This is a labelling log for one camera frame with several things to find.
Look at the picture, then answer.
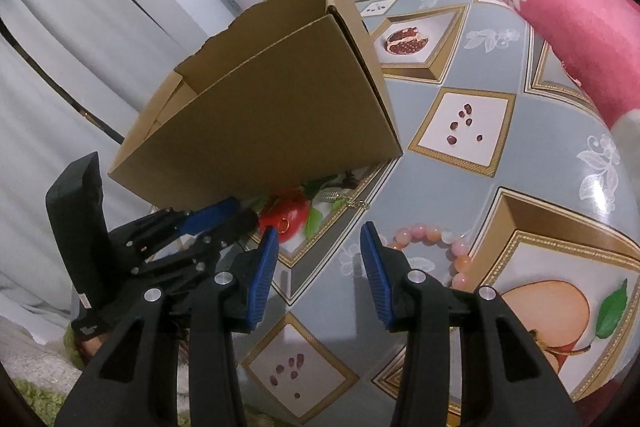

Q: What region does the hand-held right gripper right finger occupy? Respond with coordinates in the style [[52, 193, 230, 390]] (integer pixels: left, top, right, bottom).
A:
[[360, 221, 583, 427]]

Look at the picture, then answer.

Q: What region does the brown cardboard box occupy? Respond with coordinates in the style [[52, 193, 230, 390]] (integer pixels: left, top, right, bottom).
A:
[[107, 0, 405, 214]]

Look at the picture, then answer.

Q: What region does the white curtain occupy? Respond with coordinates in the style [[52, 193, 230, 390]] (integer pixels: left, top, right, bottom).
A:
[[0, 0, 226, 308]]

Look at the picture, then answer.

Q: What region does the green shaggy rug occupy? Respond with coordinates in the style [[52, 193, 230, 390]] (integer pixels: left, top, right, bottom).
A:
[[7, 324, 88, 427]]

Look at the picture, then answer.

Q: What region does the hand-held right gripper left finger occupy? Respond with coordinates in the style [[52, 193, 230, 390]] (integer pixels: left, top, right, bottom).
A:
[[54, 226, 281, 427]]

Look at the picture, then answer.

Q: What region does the pink bead bracelet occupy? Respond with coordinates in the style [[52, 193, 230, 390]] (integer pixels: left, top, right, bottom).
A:
[[380, 222, 473, 290]]

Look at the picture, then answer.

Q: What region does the pink floral pillow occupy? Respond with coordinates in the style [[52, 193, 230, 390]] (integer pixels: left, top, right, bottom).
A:
[[416, 0, 640, 142]]

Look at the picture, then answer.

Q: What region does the fruit print tablecloth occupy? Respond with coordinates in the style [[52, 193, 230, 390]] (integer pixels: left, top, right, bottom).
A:
[[235, 0, 640, 425]]

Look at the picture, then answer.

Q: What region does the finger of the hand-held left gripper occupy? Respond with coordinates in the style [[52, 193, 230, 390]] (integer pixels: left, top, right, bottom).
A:
[[137, 208, 260, 304], [119, 197, 242, 254]]

